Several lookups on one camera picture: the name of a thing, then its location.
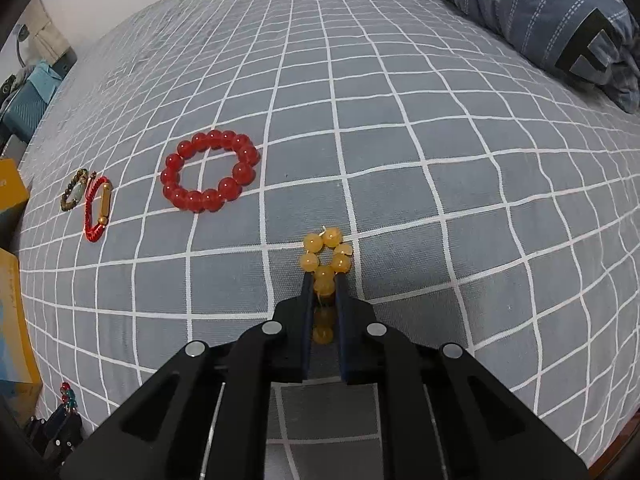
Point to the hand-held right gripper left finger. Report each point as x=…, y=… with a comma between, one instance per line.
x=306, y=310

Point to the printed cardboard box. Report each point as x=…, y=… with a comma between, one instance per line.
x=15, y=310

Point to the grey checked bed sheet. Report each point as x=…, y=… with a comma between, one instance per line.
x=400, y=160

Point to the blue suitcase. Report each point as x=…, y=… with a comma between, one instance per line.
x=25, y=110

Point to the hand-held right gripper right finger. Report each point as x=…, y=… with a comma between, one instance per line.
x=341, y=310

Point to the beige curtain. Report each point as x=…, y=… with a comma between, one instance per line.
x=52, y=30

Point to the light blue cloth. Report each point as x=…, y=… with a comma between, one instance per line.
x=44, y=80

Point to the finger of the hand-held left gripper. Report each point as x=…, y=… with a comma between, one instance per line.
x=62, y=432

